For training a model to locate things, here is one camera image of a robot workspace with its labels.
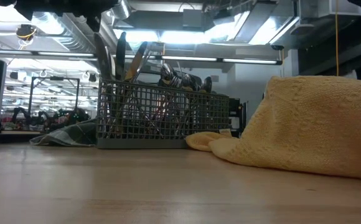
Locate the silver spoon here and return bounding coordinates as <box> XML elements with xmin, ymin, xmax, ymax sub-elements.
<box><xmin>182</xmin><ymin>73</ymin><xmax>204</xmax><ymax>92</ymax></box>
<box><xmin>202</xmin><ymin>76</ymin><xmax>213</xmax><ymax>94</ymax></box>

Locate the grey mesh cutlery basket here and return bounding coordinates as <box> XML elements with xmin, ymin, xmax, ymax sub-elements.
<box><xmin>96</xmin><ymin>67</ymin><xmax>231</xmax><ymax>149</ymax></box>

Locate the black ceiling device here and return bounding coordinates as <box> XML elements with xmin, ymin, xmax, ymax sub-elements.
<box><xmin>14</xmin><ymin>23</ymin><xmax>39</xmax><ymax>42</ymax></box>

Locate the ceiling light panel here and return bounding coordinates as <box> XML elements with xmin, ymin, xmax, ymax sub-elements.
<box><xmin>113</xmin><ymin>28</ymin><xmax>242</xmax><ymax>45</ymax></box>

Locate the grey ceiling box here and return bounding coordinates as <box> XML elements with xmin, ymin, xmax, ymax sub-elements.
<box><xmin>182</xmin><ymin>8</ymin><xmax>204</xmax><ymax>29</ymax></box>

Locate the grey checked cloth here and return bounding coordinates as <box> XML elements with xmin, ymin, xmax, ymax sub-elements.
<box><xmin>29</xmin><ymin>118</ymin><xmax>98</xmax><ymax>147</ymax></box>

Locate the long ceiling light tube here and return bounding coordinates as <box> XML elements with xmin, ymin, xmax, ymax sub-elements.
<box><xmin>0</xmin><ymin>49</ymin><xmax>283</xmax><ymax>66</ymax></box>

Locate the yellow cloth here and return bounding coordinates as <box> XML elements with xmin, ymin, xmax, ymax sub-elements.
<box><xmin>185</xmin><ymin>75</ymin><xmax>361</xmax><ymax>181</ymax></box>

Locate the silver ventilation duct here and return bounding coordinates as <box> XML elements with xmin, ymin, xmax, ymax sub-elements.
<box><xmin>30</xmin><ymin>12</ymin><xmax>98</xmax><ymax>54</ymax></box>

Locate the black metal frame stand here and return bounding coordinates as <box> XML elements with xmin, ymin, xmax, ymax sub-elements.
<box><xmin>27</xmin><ymin>75</ymin><xmax>81</xmax><ymax>118</ymax></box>

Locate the black frame clamp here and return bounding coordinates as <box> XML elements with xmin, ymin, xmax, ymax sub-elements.
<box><xmin>229</xmin><ymin>98</ymin><xmax>248</xmax><ymax>138</ymax></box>

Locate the yellow cable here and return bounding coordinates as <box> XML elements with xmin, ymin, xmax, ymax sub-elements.
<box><xmin>334</xmin><ymin>0</ymin><xmax>340</xmax><ymax>77</ymax></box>

